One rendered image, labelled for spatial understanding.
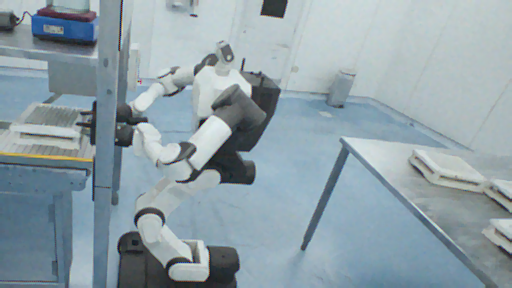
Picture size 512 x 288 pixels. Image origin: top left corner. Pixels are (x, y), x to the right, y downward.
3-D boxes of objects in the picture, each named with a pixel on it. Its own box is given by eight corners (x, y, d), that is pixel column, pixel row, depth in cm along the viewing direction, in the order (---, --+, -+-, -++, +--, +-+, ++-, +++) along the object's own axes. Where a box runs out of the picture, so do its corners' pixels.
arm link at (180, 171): (154, 165, 123) (177, 192, 108) (138, 148, 117) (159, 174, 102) (175, 146, 124) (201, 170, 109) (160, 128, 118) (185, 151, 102)
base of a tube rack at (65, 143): (32, 117, 142) (32, 112, 141) (91, 123, 146) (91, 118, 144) (11, 143, 121) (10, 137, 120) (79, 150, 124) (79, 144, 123)
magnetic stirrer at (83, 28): (101, 35, 130) (102, 11, 126) (93, 47, 112) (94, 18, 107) (48, 28, 127) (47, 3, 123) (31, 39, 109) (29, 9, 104)
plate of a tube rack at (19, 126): (32, 106, 140) (31, 102, 139) (91, 113, 143) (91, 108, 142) (9, 131, 119) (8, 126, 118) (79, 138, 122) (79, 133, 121)
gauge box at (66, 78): (107, 89, 144) (109, 43, 135) (104, 98, 135) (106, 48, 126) (55, 84, 141) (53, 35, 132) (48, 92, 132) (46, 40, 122)
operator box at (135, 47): (136, 83, 222) (140, 43, 209) (136, 92, 207) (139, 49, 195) (127, 82, 221) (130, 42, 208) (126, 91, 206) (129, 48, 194)
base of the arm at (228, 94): (235, 135, 121) (257, 113, 120) (246, 140, 108) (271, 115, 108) (207, 106, 117) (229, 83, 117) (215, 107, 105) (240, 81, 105)
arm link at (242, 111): (229, 140, 115) (254, 112, 117) (241, 139, 106) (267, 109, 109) (206, 116, 112) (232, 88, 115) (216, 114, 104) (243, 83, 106)
